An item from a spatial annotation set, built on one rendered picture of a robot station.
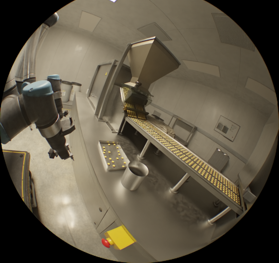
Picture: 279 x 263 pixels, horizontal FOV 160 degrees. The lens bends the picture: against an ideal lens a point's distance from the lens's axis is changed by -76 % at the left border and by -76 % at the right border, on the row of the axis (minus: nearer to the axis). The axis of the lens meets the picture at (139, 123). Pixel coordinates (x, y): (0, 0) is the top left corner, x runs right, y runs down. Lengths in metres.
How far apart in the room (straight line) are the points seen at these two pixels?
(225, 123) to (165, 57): 3.72
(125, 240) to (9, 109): 0.45
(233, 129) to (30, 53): 4.64
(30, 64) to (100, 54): 3.84
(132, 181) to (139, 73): 0.67
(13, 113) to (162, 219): 0.53
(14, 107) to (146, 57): 0.70
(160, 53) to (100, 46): 3.82
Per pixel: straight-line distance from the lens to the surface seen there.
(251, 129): 4.40
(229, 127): 4.20
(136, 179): 0.35
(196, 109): 4.42
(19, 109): 0.30
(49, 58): 4.39
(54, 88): 0.73
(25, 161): 1.15
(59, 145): 0.40
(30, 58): 0.72
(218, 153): 3.67
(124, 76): 0.99
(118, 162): 0.49
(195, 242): 0.47
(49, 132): 0.34
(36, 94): 0.29
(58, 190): 1.28
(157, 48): 0.72
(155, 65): 0.77
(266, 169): 0.54
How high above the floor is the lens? 1.12
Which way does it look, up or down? 16 degrees down
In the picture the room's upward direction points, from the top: 24 degrees clockwise
